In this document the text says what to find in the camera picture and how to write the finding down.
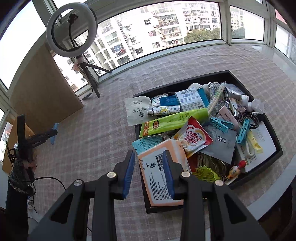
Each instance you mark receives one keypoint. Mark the black storage tray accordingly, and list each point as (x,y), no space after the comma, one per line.
(224,77)

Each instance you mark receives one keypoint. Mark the grey striped sachet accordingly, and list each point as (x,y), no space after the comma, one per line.
(219,143)

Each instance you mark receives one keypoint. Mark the orange white tissue pack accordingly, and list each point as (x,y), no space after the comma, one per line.
(151,165)

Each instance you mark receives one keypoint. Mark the yellow green plastic comb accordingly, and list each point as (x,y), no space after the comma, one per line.
(206,174)

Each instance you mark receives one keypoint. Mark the blue plastic card holder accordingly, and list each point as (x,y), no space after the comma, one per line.
(55,128)

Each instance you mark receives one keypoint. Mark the red white coffee sachet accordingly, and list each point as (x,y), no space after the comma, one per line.
(193,137)

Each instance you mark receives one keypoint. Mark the white booklet paper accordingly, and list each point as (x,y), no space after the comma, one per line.
(260,148)

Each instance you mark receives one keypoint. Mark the black tripod stand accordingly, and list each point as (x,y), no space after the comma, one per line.
(84,65)

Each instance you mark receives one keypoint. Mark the teal wet wipe packet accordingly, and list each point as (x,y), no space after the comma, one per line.
(145,143)

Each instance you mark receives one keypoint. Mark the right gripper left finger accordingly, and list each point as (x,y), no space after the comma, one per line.
(128,167)

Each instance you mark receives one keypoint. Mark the small cartoon figurine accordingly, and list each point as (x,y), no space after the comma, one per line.
(235,170)

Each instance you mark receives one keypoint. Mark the green tube with orange end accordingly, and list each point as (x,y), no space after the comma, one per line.
(172,122)

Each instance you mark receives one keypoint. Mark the teal plastic clip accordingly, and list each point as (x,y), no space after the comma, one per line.
(222,125)
(241,139)

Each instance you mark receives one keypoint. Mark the blue white boxed item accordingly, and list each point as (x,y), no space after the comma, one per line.
(190,100)

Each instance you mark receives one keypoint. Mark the white paper sachet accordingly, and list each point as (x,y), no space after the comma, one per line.
(137,110)

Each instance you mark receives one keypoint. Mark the pink plaid tablecloth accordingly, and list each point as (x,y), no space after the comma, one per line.
(92,140)

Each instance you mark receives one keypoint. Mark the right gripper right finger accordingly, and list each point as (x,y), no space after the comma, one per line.
(168,174)

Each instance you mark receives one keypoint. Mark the left hand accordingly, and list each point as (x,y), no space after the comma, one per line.
(23,165)

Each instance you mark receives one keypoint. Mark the patterned white tube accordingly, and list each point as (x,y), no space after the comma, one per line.
(163,110)

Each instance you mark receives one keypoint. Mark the wooden board panel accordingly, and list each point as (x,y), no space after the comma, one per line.
(42,93)

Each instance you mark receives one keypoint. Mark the pink cosmetic tube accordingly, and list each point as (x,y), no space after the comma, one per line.
(228,116)

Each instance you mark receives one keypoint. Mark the white stuffed toy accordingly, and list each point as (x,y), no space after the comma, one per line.
(256,105)

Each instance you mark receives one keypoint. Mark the white polka dot box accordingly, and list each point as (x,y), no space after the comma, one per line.
(156,99)

